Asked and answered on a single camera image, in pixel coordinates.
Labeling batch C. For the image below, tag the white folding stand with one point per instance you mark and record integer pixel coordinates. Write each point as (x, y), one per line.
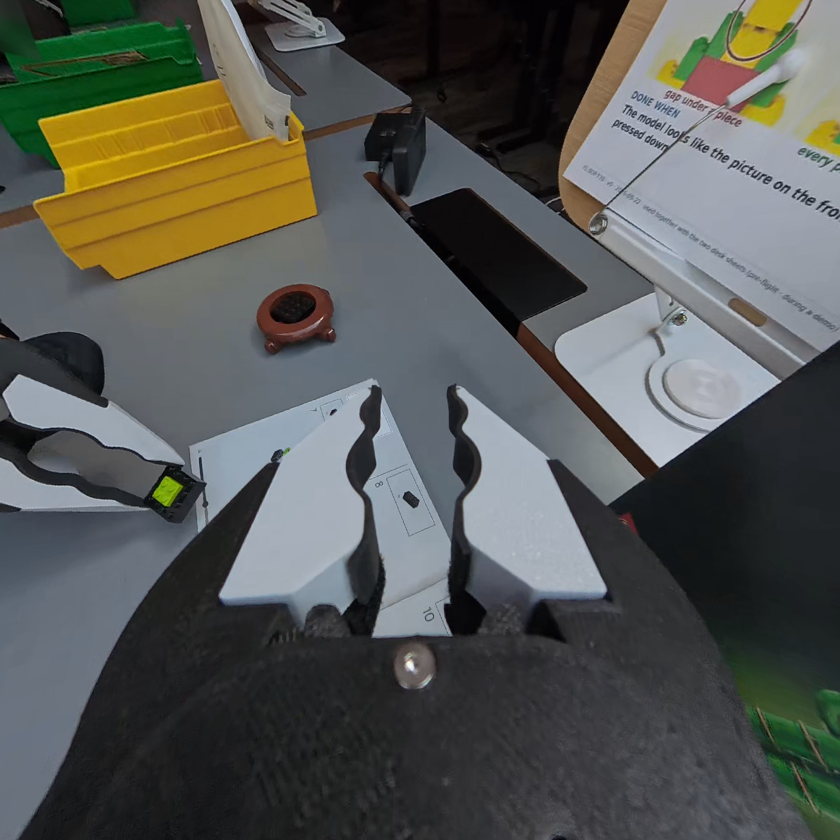
(302, 26)

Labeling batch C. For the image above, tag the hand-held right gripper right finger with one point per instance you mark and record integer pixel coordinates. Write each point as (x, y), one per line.
(525, 518)

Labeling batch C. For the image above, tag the white pen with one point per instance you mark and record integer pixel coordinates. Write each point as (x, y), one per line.
(764, 80)

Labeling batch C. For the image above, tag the yellow plastic bin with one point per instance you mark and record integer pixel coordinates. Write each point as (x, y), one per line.
(197, 190)

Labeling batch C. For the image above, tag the white stand base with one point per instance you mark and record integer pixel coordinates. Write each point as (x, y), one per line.
(617, 367)

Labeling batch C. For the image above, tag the black bamboo toy set box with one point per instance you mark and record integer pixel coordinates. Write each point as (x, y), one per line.
(741, 525)

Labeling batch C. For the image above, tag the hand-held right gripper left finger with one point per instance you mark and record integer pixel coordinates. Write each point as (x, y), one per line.
(295, 518)

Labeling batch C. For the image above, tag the white paper bag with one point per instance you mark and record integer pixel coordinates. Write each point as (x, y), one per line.
(243, 85)

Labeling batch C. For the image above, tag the grey desk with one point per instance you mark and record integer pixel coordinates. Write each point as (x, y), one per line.
(197, 367)

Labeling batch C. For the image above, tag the black power adapter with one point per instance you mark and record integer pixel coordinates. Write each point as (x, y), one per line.
(403, 148)

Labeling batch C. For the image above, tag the black and lime toy brick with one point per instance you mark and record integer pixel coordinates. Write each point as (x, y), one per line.
(172, 492)

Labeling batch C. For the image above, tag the black flat pad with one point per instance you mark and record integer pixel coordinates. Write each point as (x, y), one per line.
(499, 262)

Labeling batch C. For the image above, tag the instruction sheet on stand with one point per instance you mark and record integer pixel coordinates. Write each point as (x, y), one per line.
(584, 131)

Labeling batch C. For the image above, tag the brown round toy stand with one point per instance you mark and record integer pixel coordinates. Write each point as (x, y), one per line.
(295, 321)

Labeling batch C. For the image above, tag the green plastic bin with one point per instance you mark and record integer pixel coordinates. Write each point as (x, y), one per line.
(98, 72)

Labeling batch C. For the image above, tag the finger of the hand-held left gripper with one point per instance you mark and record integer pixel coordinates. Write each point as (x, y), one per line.
(79, 413)
(59, 495)

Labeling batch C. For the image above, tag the building instruction booklet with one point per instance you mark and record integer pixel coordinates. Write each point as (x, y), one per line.
(407, 525)

